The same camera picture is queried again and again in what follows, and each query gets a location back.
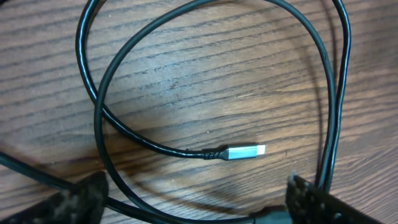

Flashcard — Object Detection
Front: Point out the thin black USB-C cable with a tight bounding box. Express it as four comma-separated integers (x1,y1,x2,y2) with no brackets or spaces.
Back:
0,151,175,224

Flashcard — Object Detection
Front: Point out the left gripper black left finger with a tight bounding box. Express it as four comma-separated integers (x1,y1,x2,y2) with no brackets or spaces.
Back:
1,171,109,224

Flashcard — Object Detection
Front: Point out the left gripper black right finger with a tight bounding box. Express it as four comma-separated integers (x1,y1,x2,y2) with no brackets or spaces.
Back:
285,172,381,224

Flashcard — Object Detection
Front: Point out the thick black USB-A cable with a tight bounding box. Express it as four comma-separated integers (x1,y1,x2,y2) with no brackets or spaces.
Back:
75,0,352,224

